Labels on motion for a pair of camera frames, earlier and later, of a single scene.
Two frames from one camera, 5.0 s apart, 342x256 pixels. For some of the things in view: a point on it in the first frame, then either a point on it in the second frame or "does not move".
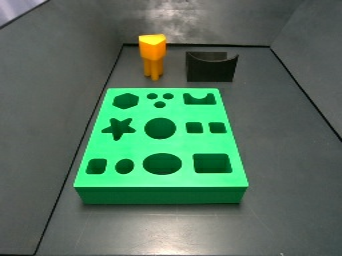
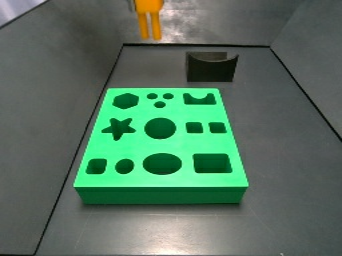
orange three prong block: [153, 52] to [150, 6]
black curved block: [210, 66] does not move
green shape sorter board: [162, 148] does not move
